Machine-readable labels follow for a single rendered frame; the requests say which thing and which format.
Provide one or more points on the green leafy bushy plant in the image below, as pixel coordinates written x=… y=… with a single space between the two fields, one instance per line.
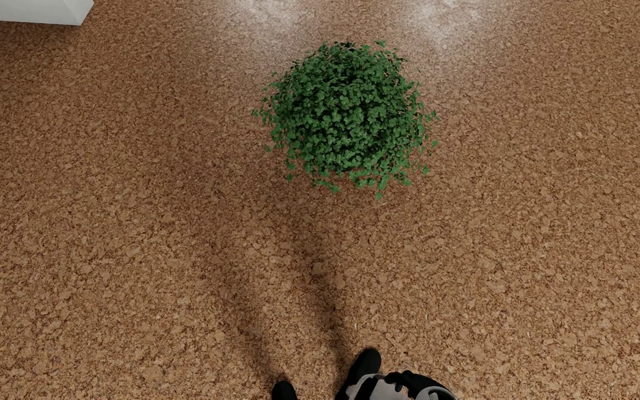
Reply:
x=348 y=116

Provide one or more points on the black right robot foot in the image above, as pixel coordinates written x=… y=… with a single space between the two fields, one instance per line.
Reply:
x=365 y=365

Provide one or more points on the black robot foot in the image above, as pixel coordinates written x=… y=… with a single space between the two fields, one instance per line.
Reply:
x=365 y=365
x=283 y=391

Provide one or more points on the black left robot foot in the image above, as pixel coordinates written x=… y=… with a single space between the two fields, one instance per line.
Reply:
x=283 y=391

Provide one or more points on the white furniture block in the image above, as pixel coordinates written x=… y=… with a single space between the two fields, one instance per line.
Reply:
x=31 y=10

